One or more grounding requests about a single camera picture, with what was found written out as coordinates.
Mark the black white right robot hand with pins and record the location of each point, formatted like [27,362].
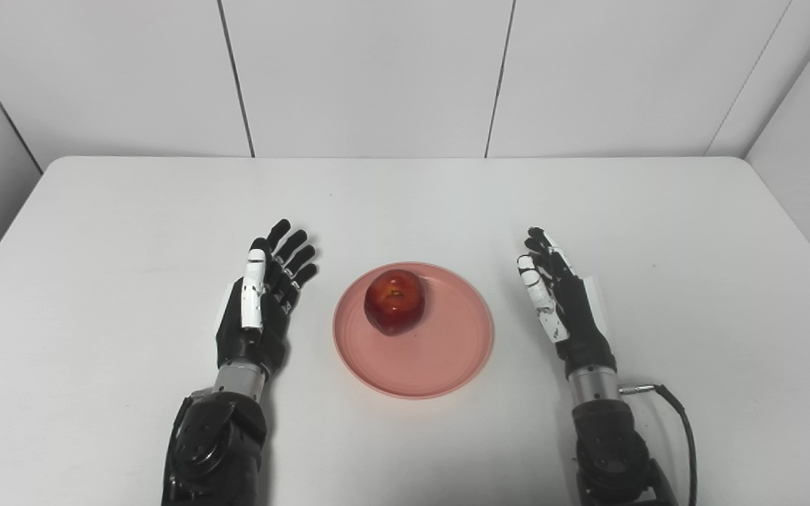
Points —
[581,323]

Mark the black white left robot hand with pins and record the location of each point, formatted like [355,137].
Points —
[268,337]

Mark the red apple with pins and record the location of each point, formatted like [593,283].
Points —
[394,302]

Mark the pink round plate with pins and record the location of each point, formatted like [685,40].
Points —
[440,351]

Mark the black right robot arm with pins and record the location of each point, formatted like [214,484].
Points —
[609,450]

